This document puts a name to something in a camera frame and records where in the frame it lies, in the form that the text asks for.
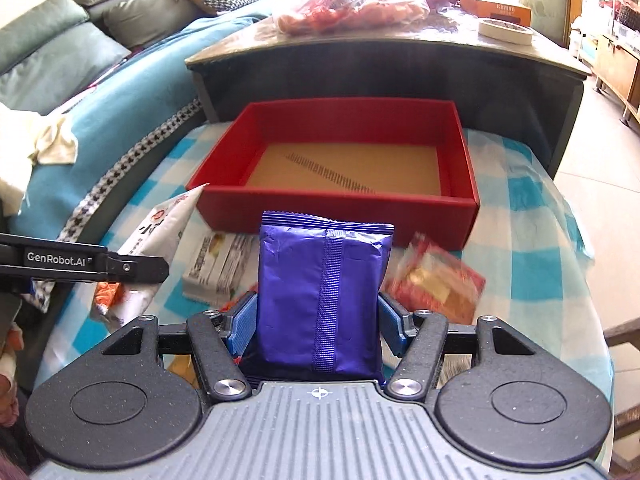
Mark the red cardboard tray box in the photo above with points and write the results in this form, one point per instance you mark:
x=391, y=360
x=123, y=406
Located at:
x=386, y=160

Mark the white tape roll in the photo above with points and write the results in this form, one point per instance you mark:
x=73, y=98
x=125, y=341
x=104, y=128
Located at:
x=505, y=31

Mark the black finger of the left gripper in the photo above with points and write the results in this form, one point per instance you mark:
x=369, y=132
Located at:
x=26, y=259

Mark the dark coffee table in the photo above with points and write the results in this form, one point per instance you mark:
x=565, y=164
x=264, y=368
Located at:
x=531, y=93

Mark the purple foil snack packet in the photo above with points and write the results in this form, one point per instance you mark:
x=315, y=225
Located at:
x=318, y=282

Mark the red clear pastry packet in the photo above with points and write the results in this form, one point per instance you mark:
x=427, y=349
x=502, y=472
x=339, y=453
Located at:
x=428, y=277

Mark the wooden tv cabinet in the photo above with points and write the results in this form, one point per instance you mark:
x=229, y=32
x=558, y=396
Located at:
x=617, y=70

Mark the teal sofa blanket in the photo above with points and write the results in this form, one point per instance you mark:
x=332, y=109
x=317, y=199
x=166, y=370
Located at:
x=126, y=127

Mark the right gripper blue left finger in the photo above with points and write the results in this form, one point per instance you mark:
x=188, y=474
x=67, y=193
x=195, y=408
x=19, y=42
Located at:
x=239, y=324

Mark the green sofa cushion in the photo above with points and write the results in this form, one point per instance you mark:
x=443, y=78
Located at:
x=51, y=53

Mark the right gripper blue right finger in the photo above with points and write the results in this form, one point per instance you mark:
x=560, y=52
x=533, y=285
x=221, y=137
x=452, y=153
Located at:
x=395, y=323

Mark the plastic bag of snacks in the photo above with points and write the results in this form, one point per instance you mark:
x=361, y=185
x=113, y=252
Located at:
x=324, y=17

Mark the white cloth on sofa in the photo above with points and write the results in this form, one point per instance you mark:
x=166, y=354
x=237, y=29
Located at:
x=29, y=139

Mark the white orange spicy snack packet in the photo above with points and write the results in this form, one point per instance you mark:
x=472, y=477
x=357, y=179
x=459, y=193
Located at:
x=150, y=248

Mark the orange cardboard box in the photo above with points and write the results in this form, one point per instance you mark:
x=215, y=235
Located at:
x=504, y=10

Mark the white Kapron wafer packet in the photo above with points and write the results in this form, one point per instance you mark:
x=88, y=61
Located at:
x=217, y=266

